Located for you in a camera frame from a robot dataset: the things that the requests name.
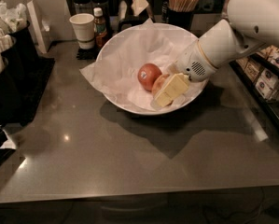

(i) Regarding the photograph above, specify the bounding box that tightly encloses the black cup with white cutlery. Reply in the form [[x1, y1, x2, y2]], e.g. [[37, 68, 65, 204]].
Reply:
[[0, 58, 22, 122]]

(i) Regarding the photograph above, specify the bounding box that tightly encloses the glass shaker with black lid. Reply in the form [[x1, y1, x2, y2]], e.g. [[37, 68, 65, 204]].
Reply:
[[71, 0, 93, 16]]

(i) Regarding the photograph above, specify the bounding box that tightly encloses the red apple with sticker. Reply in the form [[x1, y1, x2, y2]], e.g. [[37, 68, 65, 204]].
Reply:
[[137, 63, 161, 91]]

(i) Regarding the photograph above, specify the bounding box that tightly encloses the black napkin dispenser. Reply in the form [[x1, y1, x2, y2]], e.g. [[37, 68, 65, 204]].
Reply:
[[117, 0, 155, 32]]

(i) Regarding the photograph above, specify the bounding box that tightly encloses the white paper cup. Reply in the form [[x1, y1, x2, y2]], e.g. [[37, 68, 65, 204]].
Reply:
[[69, 13, 95, 49]]

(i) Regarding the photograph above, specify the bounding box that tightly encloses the black cup with plastic utensils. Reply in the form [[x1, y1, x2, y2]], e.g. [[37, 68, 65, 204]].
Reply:
[[0, 28, 25, 88]]

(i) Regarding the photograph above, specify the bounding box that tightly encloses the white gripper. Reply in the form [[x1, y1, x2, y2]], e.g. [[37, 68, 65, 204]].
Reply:
[[151, 41, 217, 108]]

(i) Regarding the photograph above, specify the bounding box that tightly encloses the black rubber mat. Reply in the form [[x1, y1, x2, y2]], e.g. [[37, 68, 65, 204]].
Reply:
[[8, 57, 55, 126]]

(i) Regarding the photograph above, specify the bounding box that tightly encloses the white paper liner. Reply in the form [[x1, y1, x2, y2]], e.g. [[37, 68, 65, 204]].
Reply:
[[79, 18, 208, 113]]

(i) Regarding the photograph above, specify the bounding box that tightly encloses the black cup of wooden stirrers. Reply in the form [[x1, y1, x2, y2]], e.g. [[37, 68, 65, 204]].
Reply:
[[168, 0, 199, 30]]

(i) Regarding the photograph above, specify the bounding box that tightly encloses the white bowl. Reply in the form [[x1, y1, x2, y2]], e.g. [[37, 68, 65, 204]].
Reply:
[[95, 22, 210, 116]]

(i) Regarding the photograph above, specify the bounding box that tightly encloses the black cup with wrapped packets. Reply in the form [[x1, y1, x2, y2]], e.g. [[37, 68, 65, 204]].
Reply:
[[0, 1, 39, 71]]

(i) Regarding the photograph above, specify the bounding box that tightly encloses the small sauce bottle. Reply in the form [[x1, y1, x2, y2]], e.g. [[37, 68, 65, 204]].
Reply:
[[93, 7, 108, 49]]

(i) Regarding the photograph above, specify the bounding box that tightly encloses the yellow-orange apple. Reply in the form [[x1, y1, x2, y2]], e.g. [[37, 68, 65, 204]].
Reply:
[[151, 74, 170, 96]]

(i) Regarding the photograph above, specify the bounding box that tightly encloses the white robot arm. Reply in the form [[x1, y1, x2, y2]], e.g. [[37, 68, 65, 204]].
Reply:
[[152, 0, 279, 109]]

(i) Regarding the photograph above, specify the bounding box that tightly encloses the black condiment packet rack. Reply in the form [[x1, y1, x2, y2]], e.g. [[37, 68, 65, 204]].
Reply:
[[230, 46, 279, 132]]

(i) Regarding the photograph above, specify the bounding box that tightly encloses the white menu card holder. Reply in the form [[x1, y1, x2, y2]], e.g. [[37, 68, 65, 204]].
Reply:
[[27, 0, 51, 54]]

